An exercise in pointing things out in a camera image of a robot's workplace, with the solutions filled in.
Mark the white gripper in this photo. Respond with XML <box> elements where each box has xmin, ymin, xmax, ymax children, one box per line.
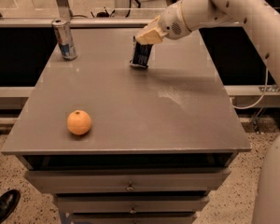
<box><xmin>135</xmin><ymin>1</ymin><xmax>191</xmax><ymax>45</ymax></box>

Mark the top grey drawer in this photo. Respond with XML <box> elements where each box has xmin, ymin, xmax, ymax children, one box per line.
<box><xmin>25</xmin><ymin>168</ymin><xmax>231</xmax><ymax>194</ymax></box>

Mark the bottom grey drawer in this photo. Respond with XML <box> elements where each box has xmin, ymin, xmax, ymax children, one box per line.
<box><xmin>72</xmin><ymin>213</ymin><xmax>196</xmax><ymax>224</ymax></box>

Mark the grey metal railing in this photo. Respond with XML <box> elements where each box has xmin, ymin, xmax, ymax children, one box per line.
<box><xmin>0</xmin><ymin>0</ymin><xmax>262</xmax><ymax>29</ymax></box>

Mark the black leather shoe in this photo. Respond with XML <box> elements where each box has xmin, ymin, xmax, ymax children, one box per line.
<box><xmin>0</xmin><ymin>189</ymin><xmax>21</xmax><ymax>224</ymax></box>

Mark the grey drawer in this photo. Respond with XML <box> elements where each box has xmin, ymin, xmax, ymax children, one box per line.
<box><xmin>72</xmin><ymin>213</ymin><xmax>196</xmax><ymax>224</ymax></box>
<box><xmin>25</xmin><ymin>168</ymin><xmax>231</xmax><ymax>194</ymax></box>
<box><xmin>54</xmin><ymin>195</ymin><xmax>209</xmax><ymax>214</ymax></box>

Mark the dark blue rxbar wrapper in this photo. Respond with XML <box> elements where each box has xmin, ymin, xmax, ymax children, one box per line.
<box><xmin>130</xmin><ymin>39</ymin><xmax>152</xmax><ymax>69</ymax></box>

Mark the middle grey drawer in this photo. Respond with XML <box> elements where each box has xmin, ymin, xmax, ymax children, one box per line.
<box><xmin>54</xmin><ymin>195</ymin><xmax>209</xmax><ymax>214</ymax></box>

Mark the white cable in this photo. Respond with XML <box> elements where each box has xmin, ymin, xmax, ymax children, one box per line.
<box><xmin>232</xmin><ymin>66</ymin><xmax>270</xmax><ymax>111</ymax></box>

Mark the grey drawer cabinet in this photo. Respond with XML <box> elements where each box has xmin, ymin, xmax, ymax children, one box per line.
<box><xmin>1</xmin><ymin>27</ymin><xmax>252</xmax><ymax>224</ymax></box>

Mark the silver blue redbull can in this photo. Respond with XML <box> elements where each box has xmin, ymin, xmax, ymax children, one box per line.
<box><xmin>52</xmin><ymin>19</ymin><xmax>77</xmax><ymax>61</ymax></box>

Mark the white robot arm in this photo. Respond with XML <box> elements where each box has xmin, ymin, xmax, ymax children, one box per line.
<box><xmin>135</xmin><ymin>0</ymin><xmax>280</xmax><ymax>224</ymax></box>

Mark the orange fruit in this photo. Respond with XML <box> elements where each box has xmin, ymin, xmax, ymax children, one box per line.
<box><xmin>66</xmin><ymin>110</ymin><xmax>92</xmax><ymax>135</ymax></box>

